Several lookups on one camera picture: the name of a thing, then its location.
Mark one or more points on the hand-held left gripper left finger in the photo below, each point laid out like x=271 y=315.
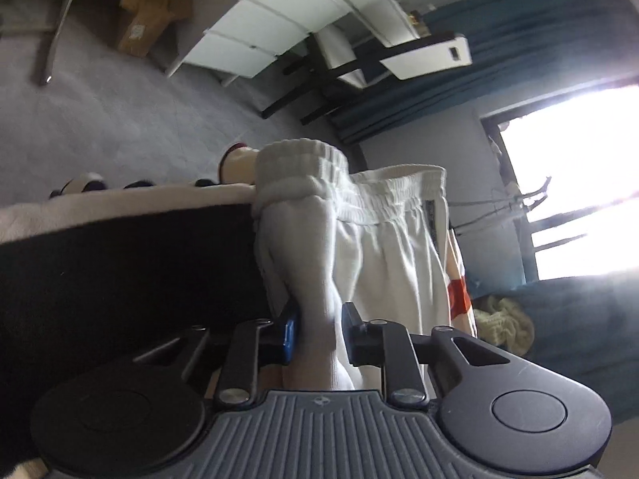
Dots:
x=287 y=334

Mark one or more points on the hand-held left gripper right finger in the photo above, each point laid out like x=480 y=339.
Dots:
x=352 y=334

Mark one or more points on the white pants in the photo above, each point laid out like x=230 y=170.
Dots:
x=389 y=259

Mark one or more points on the pale yellow knitted blanket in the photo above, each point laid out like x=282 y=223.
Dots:
x=504 y=319

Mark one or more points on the striped blanket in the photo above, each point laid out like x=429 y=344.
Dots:
x=125 y=284

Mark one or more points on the white garment steamer stand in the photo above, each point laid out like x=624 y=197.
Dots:
x=514 y=207

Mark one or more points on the black white plush slipper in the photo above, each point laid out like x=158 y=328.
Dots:
x=80 y=185
x=139 y=184

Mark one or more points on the dark framed window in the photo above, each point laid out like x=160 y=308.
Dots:
x=574 y=159

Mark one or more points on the white black chair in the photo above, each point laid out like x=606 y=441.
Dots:
x=429 y=57

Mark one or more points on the white dressing table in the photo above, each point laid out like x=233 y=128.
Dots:
x=269 y=25

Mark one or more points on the cardboard box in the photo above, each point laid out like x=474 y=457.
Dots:
x=150 y=5

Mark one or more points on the curved chrome tube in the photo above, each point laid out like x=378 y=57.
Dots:
x=55 y=45

